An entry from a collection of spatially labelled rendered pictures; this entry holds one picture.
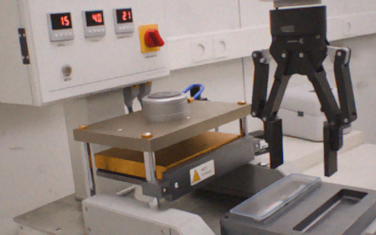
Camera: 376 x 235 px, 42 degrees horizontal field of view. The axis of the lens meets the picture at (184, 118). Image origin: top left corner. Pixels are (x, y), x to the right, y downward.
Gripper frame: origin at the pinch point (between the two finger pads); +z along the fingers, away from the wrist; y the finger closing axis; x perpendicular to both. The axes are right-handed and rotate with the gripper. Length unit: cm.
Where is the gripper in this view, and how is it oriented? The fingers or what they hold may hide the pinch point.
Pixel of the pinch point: (302, 152)
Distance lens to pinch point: 71.8
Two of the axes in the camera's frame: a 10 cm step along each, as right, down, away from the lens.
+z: 0.8, 9.7, 2.1
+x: 6.2, -2.1, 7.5
